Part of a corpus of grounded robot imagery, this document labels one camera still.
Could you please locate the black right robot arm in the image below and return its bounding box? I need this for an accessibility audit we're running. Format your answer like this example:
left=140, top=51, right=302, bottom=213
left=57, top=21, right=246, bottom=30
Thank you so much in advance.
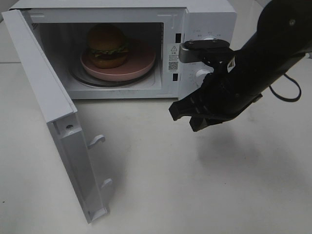
left=185, top=0, right=312, bottom=132

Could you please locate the burger with lettuce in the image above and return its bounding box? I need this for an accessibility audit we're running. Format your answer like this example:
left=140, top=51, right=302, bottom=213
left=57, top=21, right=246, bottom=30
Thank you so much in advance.
left=87, top=23, right=129, bottom=69

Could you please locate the glass microwave turntable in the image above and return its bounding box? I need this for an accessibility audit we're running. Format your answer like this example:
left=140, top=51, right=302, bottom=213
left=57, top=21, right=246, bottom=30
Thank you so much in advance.
left=69, top=61, right=158, bottom=88

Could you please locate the pink round plate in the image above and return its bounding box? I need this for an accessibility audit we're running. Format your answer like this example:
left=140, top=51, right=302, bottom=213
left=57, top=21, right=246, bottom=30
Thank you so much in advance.
left=80, top=39, right=156, bottom=81

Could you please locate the white microwave door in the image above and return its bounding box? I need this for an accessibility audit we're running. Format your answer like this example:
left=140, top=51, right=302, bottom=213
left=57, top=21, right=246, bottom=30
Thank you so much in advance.
left=2, top=10, right=112, bottom=223

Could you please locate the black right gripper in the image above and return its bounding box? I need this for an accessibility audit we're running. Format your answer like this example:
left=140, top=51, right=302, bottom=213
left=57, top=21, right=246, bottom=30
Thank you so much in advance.
left=169, top=50, right=263, bottom=132

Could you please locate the white microwave oven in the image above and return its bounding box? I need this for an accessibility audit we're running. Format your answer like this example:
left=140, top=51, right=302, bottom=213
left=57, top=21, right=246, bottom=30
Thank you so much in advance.
left=9, top=0, right=236, bottom=99

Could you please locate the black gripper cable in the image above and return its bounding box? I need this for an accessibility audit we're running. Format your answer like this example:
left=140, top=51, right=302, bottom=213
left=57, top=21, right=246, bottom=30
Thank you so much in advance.
left=269, top=73, right=302, bottom=101

